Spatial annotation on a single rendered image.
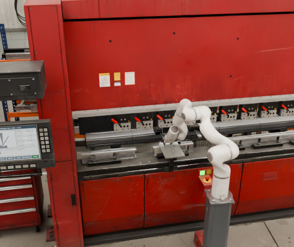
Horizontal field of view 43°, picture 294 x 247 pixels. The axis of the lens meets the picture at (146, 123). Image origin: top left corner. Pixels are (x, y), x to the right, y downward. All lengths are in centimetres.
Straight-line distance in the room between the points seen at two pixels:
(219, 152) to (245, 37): 119
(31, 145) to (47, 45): 72
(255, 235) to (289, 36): 198
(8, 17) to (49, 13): 467
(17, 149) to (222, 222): 155
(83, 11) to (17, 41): 462
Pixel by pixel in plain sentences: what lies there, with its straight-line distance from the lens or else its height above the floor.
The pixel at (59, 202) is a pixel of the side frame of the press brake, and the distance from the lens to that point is 341.
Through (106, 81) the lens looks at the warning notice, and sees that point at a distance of 313.
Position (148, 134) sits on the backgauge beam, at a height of 97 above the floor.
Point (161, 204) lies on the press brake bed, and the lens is 370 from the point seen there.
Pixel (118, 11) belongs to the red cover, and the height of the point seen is 221.
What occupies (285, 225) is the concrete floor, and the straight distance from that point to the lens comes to 434.
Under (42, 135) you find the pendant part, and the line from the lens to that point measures 263.
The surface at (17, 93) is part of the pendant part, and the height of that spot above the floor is 180.
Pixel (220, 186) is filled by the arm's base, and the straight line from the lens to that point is 274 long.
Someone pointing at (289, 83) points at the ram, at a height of 152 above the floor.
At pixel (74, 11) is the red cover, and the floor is 222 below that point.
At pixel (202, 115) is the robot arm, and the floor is 152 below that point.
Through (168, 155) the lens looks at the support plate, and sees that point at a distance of 329.
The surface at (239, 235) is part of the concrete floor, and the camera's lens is 408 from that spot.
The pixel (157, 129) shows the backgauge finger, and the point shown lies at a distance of 367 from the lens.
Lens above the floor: 266
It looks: 25 degrees down
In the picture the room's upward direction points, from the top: straight up
